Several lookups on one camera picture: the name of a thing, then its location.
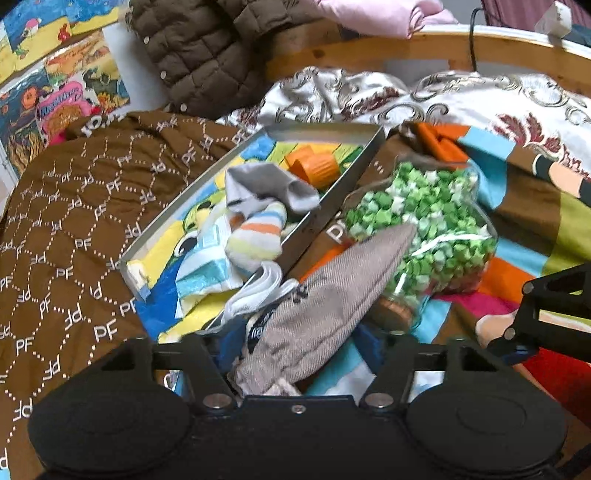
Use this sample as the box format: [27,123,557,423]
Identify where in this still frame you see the white power adapter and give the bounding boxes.
[536,0,574,38]

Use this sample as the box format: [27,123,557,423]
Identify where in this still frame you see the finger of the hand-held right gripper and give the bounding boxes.
[487,262,591,366]

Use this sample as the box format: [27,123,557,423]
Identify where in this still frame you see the orange ribbed cup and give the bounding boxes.
[284,144,341,188]

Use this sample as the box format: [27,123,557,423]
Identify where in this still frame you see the grey knit pouch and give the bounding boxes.
[228,223,419,398]

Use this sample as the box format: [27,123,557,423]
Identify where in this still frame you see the black cable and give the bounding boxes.
[468,7,484,73]

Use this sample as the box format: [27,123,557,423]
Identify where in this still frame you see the multicolour patchwork blanket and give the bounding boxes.
[295,122,591,416]

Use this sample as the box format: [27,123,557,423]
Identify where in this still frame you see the colourful cartoon wall poster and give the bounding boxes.
[0,32,131,178]

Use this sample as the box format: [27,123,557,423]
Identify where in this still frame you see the brown puffer jacket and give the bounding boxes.
[127,0,324,121]

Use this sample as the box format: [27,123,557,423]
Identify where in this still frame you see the brown patterned quilt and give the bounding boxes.
[0,111,259,480]

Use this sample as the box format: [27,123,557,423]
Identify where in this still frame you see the dark red cloth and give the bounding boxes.
[480,0,555,28]

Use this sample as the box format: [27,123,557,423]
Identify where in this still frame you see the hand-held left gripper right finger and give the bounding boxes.
[358,323,502,411]

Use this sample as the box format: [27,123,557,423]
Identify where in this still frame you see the pastel striped sock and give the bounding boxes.
[225,200,288,274]

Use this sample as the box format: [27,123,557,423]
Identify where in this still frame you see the blue and yellow wall poster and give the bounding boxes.
[0,0,132,84]

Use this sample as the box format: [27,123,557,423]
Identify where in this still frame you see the cartoon print metal tray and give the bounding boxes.
[119,122,387,344]

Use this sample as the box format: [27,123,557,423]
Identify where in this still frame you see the wooden bed frame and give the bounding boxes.
[265,21,591,100]

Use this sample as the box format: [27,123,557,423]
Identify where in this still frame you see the jar of green paper stars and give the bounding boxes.
[339,159,499,331]

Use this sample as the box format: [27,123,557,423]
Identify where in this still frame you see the pink blanket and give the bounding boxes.
[318,0,458,40]

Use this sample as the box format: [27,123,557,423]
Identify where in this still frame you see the grey sock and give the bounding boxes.
[225,162,321,217]

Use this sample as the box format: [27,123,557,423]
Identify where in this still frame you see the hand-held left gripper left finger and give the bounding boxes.
[99,318,250,411]

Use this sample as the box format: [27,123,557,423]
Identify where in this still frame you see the white sock with blue trim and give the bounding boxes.
[205,261,301,365]

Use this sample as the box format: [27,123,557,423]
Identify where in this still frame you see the white floral bedspread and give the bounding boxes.
[217,67,591,185]

